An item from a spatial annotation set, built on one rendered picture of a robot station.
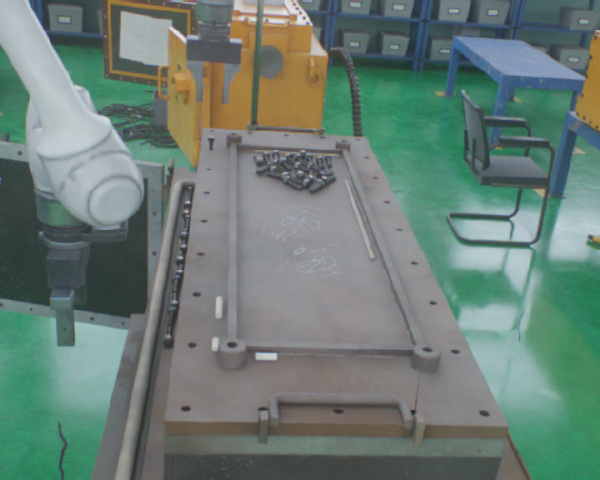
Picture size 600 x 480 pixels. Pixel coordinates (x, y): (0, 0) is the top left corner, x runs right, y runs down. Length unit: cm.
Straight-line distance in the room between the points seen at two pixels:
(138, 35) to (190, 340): 437
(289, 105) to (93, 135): 297
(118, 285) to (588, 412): 215
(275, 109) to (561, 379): 189
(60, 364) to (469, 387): 267
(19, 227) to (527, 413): 221
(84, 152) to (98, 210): 8
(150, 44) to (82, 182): 442
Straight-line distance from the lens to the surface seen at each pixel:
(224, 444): 106
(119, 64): 555
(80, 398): 341
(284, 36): 391
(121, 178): 103
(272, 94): 396
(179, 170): 224
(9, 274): 265
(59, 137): 106
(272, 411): 103
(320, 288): 136
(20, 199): 251
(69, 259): 126
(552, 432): 352
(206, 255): 144
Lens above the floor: 199
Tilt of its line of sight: 25 degrees down
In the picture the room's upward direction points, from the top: 6 degrees clockwise
